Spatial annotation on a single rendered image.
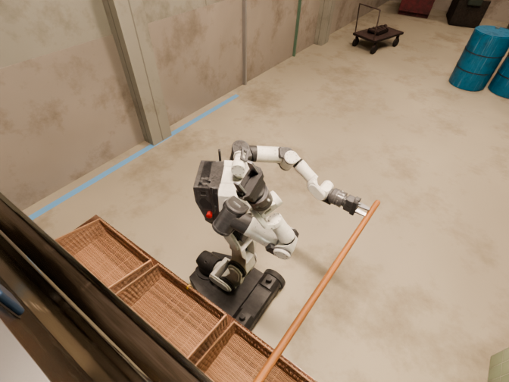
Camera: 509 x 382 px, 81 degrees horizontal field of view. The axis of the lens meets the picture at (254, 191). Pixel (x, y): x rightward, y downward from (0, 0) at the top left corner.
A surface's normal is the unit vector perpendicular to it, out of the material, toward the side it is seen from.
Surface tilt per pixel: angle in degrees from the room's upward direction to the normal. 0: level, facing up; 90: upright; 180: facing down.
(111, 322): 9
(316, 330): 0
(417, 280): 0
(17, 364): 0
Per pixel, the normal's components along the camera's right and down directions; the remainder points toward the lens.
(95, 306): -0.07, -0.59
